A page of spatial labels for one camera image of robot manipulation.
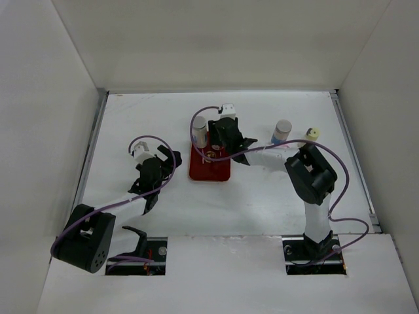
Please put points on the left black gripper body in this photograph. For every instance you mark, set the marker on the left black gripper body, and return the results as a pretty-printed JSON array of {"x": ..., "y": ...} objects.
[{"x": 166, "y": 169}]

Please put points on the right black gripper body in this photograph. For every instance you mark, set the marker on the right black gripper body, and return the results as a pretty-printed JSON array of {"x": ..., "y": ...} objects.
[{"x": 213, "y": 131}]

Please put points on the blue label silver cap bottle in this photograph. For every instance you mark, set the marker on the blue label silver cap bottle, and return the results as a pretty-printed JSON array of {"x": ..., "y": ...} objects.
[{"x": 281, "y": 131}]

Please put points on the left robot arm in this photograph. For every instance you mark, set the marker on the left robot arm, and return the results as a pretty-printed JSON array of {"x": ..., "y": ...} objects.
[{"x": 86, "y": 239}]

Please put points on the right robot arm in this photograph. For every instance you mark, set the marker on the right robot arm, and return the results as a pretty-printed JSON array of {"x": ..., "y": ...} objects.
[{"x": 311, "y": 175}]

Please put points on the yellow cap condiment bottle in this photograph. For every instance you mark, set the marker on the yellow cap condiment bottle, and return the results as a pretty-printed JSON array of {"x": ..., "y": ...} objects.
[{"x": 312, "y": 134}]

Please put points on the red tray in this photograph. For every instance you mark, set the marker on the red tray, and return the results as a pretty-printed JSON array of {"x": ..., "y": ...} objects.
[{"x": 201, "y": 169}]

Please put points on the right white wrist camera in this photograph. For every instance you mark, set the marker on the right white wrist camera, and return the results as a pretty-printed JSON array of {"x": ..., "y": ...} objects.
[{"x": 227, "y": 111}]

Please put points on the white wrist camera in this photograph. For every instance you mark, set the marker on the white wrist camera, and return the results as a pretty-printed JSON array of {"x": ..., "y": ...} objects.
[
  {"x": 140, "y": 152},
  {"x": 227, "y": 111}
]

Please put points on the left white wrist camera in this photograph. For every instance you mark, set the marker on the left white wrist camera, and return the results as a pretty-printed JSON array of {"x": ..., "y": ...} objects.
[{"x": 140, "y": 152}]

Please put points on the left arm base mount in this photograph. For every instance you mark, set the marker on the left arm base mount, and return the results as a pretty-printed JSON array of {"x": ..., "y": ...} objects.
[{"x": 142, "y": 255}]

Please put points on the left aluminium frame rail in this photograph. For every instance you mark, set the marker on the left aluminium frame rail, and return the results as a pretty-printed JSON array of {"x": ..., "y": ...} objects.
[{"x": 91, "y": 146}]

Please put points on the aluminium frame rail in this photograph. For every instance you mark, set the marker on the aluminium frame rail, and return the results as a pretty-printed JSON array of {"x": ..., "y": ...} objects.
[
  {"x": 355, "y": 161},
  {"x": 91, "y": 146}
]

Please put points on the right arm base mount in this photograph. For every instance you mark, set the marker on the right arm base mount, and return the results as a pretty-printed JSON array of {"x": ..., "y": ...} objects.
[{"x": 303, "y": 256}]

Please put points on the right aluminium frame rail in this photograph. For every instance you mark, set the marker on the right aluminium frame rail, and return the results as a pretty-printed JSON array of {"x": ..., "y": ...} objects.
[{"x": 355, "y": 161}]

